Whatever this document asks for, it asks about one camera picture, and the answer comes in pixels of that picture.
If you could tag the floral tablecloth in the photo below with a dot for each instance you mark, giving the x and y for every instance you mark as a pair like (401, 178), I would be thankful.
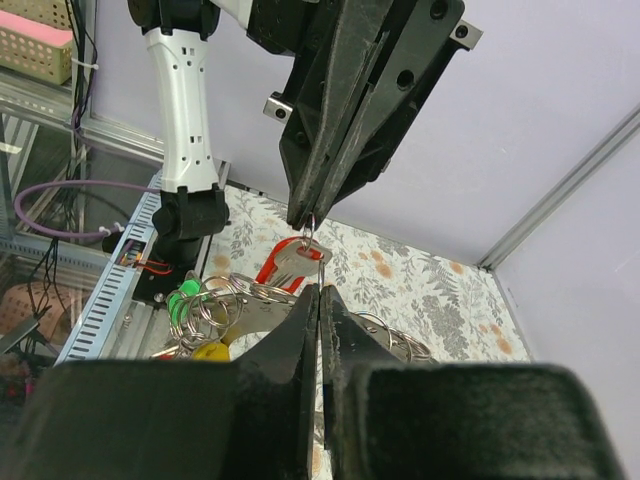
(455, 309)

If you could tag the key with red tag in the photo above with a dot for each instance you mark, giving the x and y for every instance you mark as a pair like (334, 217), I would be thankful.
(294, 259)

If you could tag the yellow key tag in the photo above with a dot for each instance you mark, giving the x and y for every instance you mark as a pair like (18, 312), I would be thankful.
(212, 352)

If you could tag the green key tag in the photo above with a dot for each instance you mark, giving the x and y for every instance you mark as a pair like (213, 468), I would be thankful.
(178, 300)

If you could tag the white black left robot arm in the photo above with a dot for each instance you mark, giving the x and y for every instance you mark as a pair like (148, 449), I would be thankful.
(193, 204)

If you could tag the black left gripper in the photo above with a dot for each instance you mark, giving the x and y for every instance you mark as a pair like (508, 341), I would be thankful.
(362, 71)

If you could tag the cream perforated basket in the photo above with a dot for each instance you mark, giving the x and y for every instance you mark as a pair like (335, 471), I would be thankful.
(37, 39)

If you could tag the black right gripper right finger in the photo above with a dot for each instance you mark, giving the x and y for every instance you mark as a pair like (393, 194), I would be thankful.
(387, 419)

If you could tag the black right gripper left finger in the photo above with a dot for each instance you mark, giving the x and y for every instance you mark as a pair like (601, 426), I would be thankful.
(251, 418)

